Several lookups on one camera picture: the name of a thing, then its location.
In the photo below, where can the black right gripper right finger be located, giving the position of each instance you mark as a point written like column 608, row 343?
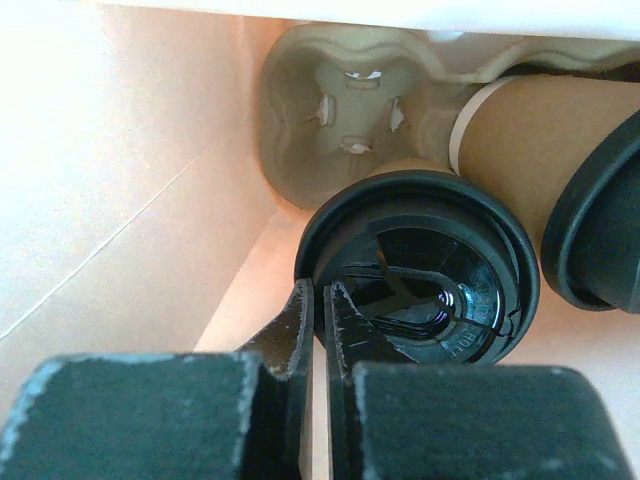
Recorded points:
column 393, row 418

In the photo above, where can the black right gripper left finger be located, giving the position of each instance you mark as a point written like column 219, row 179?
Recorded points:
column 244, row 414

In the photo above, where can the black cup lid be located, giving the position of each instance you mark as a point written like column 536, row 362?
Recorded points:
column 438, row 266
column 590, row 246

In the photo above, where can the orange paper bag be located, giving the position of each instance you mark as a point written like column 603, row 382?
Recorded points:
column 134, row 212

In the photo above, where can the brown paper cup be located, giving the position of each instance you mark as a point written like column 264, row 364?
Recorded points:
column 413, row 163
column 523, row 138

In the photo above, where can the single brown pulp carrier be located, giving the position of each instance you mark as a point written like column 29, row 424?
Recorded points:
column 337, row 101

